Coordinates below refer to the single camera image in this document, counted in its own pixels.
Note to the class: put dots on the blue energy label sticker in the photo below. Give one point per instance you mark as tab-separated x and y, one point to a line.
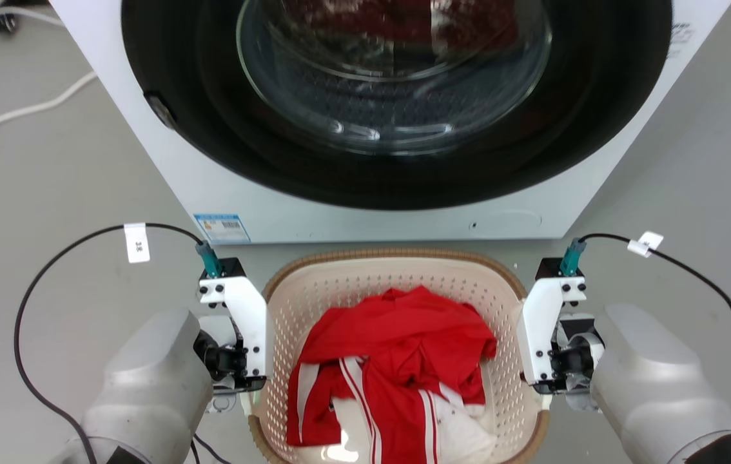
222	227

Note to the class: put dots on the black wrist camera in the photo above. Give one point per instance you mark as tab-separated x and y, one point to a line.
549	267
230	266

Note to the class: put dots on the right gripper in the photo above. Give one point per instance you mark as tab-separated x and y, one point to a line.
565	367

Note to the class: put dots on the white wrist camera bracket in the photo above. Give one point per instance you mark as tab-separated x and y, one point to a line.
539	316
246	309

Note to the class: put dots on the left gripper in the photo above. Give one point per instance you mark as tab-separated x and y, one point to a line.
230	364

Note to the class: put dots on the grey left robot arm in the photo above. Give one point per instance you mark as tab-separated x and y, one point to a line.
146	380

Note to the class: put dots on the red garment with white stripes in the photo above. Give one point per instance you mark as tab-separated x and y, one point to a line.
404	335

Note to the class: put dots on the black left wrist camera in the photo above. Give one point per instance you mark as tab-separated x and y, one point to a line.
230	266

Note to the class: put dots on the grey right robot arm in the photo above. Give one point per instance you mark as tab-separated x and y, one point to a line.
649	380

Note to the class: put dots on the black round washer door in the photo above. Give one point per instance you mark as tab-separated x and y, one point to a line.
211	148

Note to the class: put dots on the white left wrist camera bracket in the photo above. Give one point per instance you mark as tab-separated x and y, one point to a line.
246	309

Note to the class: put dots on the red clothing in washer drum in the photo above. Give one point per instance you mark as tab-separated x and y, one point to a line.
365	19

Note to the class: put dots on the black floor plug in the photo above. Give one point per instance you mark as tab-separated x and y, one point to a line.
1	23

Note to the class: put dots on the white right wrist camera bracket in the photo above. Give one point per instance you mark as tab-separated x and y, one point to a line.
539	316

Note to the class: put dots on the beige perforated laundry basket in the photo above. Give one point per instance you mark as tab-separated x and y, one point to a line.
340	283

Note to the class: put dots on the white front-load washing machine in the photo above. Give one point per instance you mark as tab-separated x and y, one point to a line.
372	224

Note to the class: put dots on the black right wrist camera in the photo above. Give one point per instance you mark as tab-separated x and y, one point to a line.
549	267

